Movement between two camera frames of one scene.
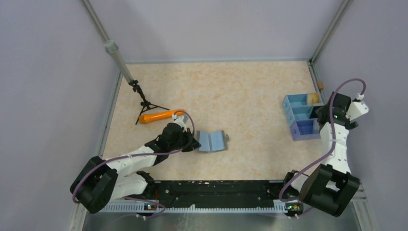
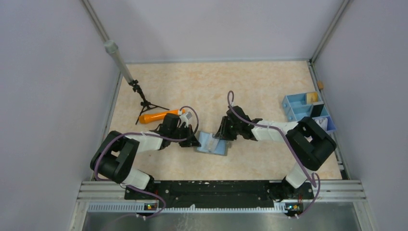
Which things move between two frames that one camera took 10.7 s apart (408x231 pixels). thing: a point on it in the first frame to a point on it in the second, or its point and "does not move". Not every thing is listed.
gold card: (313, 98) does not move
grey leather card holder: (212, 141) does not move
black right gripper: (321, 109) to (223, 133)
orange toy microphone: (161, 115) does not move
